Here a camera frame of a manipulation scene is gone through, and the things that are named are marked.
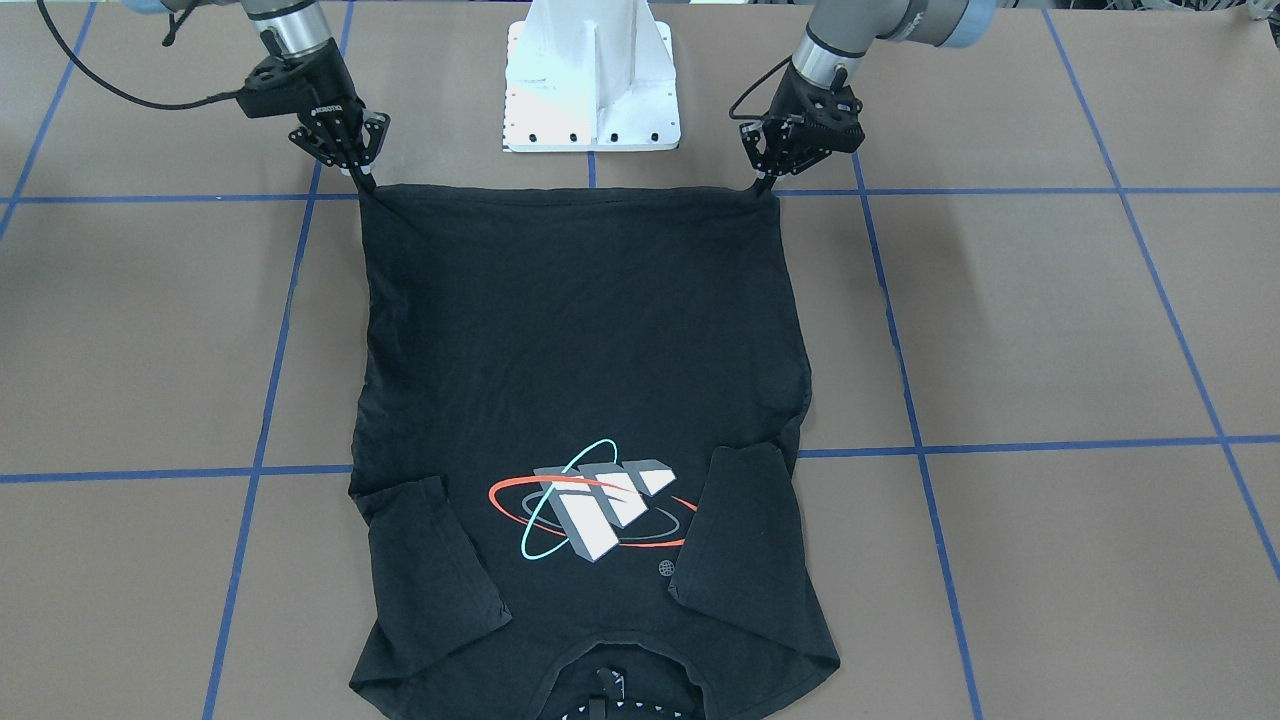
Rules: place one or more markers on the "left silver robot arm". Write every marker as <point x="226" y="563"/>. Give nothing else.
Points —
<point x="842" y="32"/>

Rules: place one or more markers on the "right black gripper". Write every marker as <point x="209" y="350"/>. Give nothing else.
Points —
<point x="326" y="92"/>

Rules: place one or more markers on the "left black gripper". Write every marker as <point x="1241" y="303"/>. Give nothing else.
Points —
<point x="797" y="92"/>

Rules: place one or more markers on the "white camera mast pedestal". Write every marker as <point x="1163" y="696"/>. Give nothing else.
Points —
<point x="590" y="76"/>

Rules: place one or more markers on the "black graphic t-shirt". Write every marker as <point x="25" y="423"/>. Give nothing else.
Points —
<point x="574" y="452"/>

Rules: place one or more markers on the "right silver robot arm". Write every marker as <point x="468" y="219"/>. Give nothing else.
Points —
<point x="290" y="30"/>

